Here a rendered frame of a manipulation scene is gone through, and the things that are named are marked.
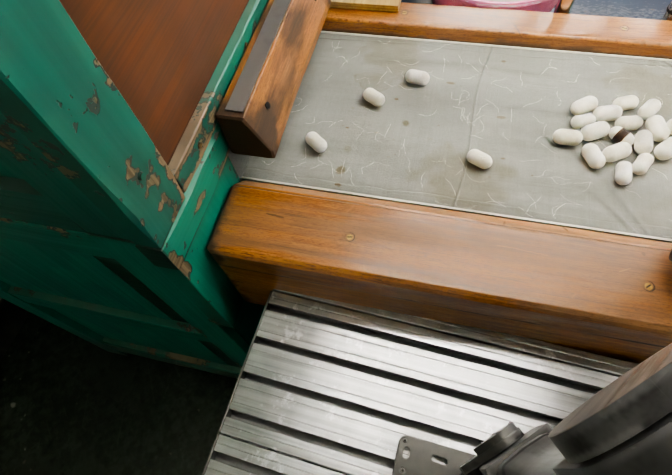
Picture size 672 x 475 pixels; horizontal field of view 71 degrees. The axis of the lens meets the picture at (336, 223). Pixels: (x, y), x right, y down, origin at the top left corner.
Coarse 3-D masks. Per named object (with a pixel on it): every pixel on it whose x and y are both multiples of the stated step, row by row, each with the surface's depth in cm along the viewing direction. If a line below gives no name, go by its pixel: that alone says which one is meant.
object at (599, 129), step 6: (588, 126) 59; (594, 126) 59; (600, 126) 59; (606, 126) 59; (582, 132) 60; (588, 132) 59; (594, 132) 59; (600, 132) 59; (606, 132) 59; (588, 138) 59; (594, 138) 59
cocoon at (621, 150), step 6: (618, 144) 58; (624, 144) 57; (606, 150) 58; (612, 150) 57; (618, 150) 57; (624, 150) 57; (630, 150) 57; (606, 156) 57; (612, 156) 57; (618, 156) 57; (624, 156) 58
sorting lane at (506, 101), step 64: (320, 64) 72; (384, 64) 71; (448, 64) 69; (512, 64) 68; (576, 64) 67; (640, 64) 66; (320, 128) 65; (384, 128) 64; (448, 128) 64; (512, 128) 63; (640, 128) 61; (384, 192) 59; (448, 192) 58; (512, 192) 58; (576, 192) 57; (640, 192) 56
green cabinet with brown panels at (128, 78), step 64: (0, 0) 26; (64, 0) 32; (128, 0) 38; (192, 0) 47; (256, 0) 59; (0, 64) 27; (64, 64) 31; (128, 64) 39; (192, 64) 49; (0, 128) 33; (64, 128) 32; (128, 128) 38; (192, 128) 49; (0, 192) 44; (64, 192) 40; (128, 192) 40
